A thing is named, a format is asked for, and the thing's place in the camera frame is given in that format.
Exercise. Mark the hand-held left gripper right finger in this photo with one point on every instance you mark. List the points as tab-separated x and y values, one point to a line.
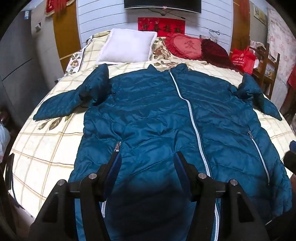
179	163

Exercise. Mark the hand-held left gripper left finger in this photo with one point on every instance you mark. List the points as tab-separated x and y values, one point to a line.
116	163

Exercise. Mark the blue puffer jacket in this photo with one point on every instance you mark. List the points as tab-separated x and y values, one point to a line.
150	111

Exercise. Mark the bed with checked floral sheet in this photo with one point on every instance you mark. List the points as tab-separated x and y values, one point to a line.
46	150

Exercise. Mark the wooden chair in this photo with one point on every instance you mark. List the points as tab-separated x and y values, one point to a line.
263	78

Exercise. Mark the red shopping bag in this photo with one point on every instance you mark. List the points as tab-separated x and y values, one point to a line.
242	61

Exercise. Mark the floral curtain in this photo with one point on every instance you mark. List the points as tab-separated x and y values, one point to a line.
284	46

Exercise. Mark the dark red pillow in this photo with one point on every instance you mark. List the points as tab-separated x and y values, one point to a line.
215	52

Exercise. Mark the red heart-shaped pillow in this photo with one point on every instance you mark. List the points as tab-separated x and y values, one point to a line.
185	46

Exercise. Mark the white pillow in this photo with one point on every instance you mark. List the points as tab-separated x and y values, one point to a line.
127	46

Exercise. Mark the grey refrigerator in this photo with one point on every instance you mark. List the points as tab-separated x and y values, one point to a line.
23	58

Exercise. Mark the red hanging decoration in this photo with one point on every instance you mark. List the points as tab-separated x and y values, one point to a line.
52	7

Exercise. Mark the red wall banner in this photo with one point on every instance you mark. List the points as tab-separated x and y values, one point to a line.
161	24

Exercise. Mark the wall poster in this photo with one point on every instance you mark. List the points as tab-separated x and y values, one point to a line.
260	12

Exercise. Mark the wall-mounted television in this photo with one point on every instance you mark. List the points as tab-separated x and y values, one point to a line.
161	4

